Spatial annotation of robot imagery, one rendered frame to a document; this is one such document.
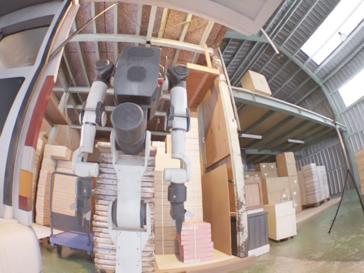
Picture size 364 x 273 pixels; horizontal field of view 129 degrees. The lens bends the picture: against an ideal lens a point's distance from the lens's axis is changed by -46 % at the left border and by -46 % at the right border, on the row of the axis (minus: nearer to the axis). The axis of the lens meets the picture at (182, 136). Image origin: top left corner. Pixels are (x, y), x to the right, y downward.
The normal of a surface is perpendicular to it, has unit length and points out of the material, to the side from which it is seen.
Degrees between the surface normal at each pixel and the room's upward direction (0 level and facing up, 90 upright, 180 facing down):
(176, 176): 101
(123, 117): 90
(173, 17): 180
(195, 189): 90
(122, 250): 60
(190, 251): 90
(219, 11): 167
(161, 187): 90
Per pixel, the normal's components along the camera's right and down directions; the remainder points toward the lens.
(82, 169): 0.21, -0.22
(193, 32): 0.03, 0.91
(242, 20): -0.20, 0.87
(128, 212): 0.21, -0.47
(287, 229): -0.08, -0.40
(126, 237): 0.17, -0.80
